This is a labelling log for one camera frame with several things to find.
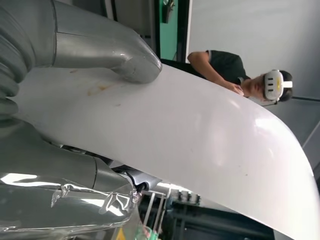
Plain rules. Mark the person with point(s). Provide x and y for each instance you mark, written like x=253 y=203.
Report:
x=225 y=66

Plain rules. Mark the white VR headset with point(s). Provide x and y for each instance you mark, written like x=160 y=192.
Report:
x=272 y=84

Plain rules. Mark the dark socket strip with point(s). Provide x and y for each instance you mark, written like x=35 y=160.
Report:
x=187 y=197

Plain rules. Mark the white metal frame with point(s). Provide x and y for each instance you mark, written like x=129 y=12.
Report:
x=149 y=208

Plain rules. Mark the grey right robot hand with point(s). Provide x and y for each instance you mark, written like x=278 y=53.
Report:
x=62 y=185

